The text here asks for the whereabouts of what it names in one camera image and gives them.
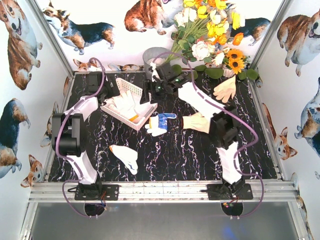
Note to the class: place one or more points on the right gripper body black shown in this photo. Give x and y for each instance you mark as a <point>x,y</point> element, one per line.
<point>145,91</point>

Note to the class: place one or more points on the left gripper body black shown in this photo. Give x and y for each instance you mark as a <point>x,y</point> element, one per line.
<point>110,88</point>

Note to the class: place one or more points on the blue dotted knit glove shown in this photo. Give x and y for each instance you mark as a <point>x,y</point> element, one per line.
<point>158,125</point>

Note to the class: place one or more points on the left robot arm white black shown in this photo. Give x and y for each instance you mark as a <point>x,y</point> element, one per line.
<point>69,132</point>

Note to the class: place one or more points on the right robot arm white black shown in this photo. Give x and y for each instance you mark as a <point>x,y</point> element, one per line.
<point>220,122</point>

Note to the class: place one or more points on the white plastic storage basket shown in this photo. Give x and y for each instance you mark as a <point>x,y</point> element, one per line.
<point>137,92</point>

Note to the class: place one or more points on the grey metal bucket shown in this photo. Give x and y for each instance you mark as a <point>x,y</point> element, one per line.
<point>148,56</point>

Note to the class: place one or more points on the cream leather glove centre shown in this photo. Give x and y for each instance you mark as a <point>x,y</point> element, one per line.
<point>196,122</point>

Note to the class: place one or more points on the cream leather glove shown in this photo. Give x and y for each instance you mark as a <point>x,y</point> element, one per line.
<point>196,122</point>
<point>226,90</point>

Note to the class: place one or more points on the cream leather glove back right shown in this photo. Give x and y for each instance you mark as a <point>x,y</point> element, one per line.
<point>226,90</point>

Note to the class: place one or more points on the artificial flower bouquet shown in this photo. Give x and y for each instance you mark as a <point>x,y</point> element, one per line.
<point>203,28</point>

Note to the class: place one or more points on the sunflower bunch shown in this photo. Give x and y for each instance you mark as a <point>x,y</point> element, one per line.
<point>236,60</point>

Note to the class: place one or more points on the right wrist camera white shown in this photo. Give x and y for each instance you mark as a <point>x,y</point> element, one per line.
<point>154,73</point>

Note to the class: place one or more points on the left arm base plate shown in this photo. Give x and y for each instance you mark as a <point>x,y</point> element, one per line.
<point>108,192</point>

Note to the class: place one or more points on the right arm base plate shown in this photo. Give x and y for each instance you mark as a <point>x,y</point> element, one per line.
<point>228,192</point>

